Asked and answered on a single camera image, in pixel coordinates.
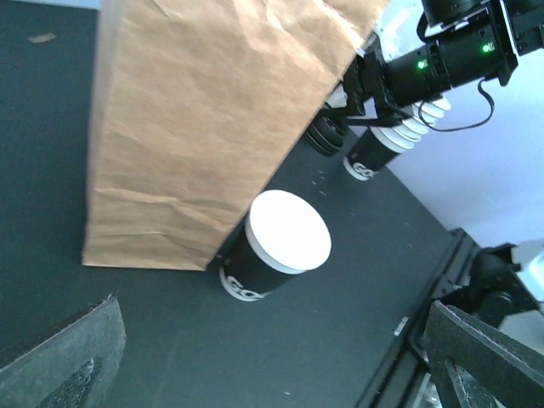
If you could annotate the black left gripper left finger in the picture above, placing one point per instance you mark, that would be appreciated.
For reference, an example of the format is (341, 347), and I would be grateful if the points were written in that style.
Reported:
(72, 364)

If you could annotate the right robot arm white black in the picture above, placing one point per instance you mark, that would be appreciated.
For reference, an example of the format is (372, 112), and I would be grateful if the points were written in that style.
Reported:
(462, 42)

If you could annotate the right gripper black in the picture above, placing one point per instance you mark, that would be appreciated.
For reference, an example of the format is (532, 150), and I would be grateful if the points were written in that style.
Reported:
(364, 80)

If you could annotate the stack of white paper cups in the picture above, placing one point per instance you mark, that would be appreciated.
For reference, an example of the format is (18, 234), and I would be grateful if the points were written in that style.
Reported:
(378, 146)

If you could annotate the black lid stack right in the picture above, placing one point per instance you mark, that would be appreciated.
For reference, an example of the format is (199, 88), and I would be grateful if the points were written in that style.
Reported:
(326, 135)

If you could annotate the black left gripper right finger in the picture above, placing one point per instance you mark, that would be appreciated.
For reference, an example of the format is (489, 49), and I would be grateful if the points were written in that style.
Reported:
(473, 364)

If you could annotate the brown kraft paper bag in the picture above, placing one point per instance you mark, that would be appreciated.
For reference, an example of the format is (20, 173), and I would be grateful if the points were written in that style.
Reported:
(195, 104)

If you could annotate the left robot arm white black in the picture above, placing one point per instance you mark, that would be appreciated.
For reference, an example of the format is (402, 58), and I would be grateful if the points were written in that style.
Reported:
(485, 284)

